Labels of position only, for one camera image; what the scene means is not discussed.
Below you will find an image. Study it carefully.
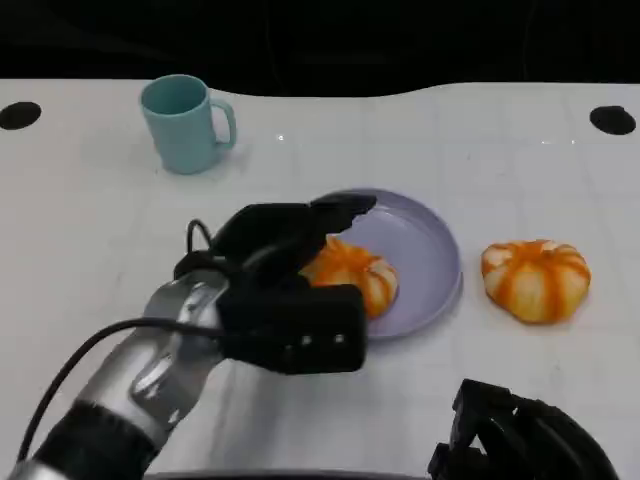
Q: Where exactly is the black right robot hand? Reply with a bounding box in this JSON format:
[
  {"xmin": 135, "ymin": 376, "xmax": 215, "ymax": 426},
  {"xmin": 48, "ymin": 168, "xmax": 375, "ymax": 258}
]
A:
[{"xmin": 426, "ymin": 378, "xmax": 620, "ymax": 480}]

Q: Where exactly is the lilac plate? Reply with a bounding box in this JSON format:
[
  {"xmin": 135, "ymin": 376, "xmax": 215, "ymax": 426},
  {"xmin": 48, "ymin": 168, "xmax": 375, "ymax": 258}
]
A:
[{"xmin": 319, "ymin": 187, "xmax": 464, "ymax": 343}]

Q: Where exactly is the pale green mug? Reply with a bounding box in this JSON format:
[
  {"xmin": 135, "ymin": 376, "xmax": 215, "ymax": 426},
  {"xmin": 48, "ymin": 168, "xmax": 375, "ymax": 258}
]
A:
[{"xmin": 138, "ymin": 73, "xmax": 238, "ymax": 176}]

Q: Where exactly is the orange and white bread roll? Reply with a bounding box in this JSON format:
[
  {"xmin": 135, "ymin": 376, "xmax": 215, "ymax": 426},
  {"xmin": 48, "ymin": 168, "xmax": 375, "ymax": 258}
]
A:
[
  {"xmin": 298, "ymin": 235, "xmax": 400, "ymax": 321},
  {"xmin": 480, "ymin": 239, "xmax": 592, "ymax": 326}
]

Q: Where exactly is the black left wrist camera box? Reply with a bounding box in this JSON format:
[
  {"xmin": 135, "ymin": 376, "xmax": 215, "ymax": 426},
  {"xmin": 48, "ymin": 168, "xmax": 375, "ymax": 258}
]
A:
[{"xmin": 216, "ymin": 283, "xmax": 370, "ymax": 376}]

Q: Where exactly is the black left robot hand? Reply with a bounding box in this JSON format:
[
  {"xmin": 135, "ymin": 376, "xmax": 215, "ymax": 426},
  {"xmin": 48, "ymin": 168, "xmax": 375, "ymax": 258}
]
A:
[{"xmin": 173, "ymin": 192, "xmax": 379, "ymax": 292}]

